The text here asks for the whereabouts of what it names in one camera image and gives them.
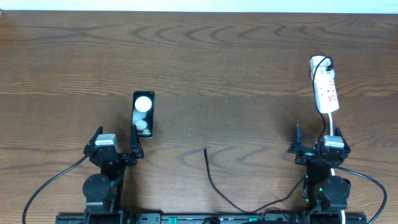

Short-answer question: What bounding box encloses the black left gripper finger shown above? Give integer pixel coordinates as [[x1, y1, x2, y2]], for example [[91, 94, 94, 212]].
[[87, 126, 103, 148], [129, 124, 143, 153]]

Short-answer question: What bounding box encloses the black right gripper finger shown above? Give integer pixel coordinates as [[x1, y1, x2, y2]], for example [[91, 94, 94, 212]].
[[290, 124, 302, 149], [334, 128, 346, 146]]

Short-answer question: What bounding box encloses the black smartphone with lit screen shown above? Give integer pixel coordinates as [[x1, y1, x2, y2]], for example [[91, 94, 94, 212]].
[[132, 91, 155, 138]]

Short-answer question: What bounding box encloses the black charging cable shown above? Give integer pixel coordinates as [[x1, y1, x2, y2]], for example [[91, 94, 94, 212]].
[[203, 56, 335, 215]]

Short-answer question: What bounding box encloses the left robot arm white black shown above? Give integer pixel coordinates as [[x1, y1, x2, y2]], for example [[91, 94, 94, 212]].
[[83, 125, 144, 223]]

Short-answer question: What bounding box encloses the white USB charger adapter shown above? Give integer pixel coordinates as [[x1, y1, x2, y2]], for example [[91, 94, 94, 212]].
[[314, 58, 335, 79]]

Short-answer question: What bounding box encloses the white power strip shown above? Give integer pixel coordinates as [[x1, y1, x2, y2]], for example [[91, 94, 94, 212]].
[[310, 55, 339, 114]]

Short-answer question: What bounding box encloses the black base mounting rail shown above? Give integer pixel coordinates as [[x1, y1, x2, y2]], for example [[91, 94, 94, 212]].
[[55, 212, 368, 224]]

